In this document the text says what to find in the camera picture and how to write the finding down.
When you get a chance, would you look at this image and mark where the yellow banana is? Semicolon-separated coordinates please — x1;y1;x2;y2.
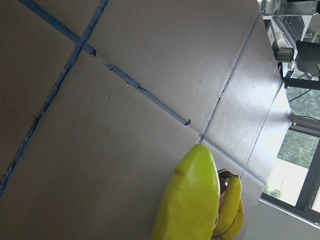
213;175;244;240
215;198;245;240
150;144;220;240

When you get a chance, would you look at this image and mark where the dark red apple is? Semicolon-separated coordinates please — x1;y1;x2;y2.
219;176;231;209

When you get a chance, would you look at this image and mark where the black monitor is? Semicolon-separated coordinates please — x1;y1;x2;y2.
295;41;320;75

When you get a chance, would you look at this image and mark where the metal cylinder weight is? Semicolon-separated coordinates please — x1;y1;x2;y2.
275;47;295;63

